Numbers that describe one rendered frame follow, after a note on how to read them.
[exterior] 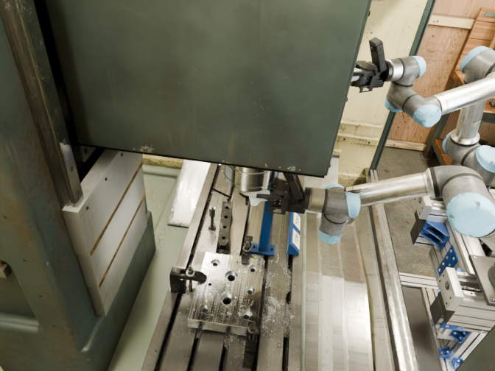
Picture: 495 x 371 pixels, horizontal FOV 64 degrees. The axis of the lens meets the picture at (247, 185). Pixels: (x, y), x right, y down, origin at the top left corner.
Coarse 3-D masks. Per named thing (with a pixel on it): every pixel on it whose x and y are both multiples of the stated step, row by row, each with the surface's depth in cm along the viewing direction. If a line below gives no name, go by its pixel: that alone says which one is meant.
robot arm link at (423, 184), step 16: (416, 176) 125; (432, 176) 121; (448, 176) 117; (480, 176) 115; (352, 192) 132; (368, 192) 129; (384, 192) 127; (400, 192) 125; (416, 192) 124; (432, 192) 122
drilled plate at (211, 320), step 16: (208, 256) 150; (224, 256) 150; (208, 272) 144; (224, 272) 144; (240, 272) 145; (256, 272) 146; (208, 288) 139; (224, 288) 139; (240, 288) 140; (256, 288) 140; (192, 304) 133; (224, 304) 136; (240, 304) 135; (256, 304) 135; (192, 320) 130; (208, 320) 129; (224, 320) 130; (240, 320) 130
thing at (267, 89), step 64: (64, 0) 80; (128, 0) 79; (192, 0) 77; (256, 0) 76; (320, 0) 74; (64, 64) 90; (128, 64) 88; (192, 64) 86; (256, 64) 84; (320, 64) 82; (128, 128) 98; (192, 128) 96; (256, 128) 94; (320, 128) 92
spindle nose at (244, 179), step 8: (224, 168) 114; (232, 168) 110; (240, 168) 108; (248, 168) 107; (224, 176) 116; (232, 176) 111; (240, 176) 110; (248, 176) 109; (256, 176) 109; (264, 176) 110; (272, 176) 113; (232, 184) 113; (240, 184) 111; (248, 184) 111; (256, 184) 111; (264, 184) 112; (272, 184) 116
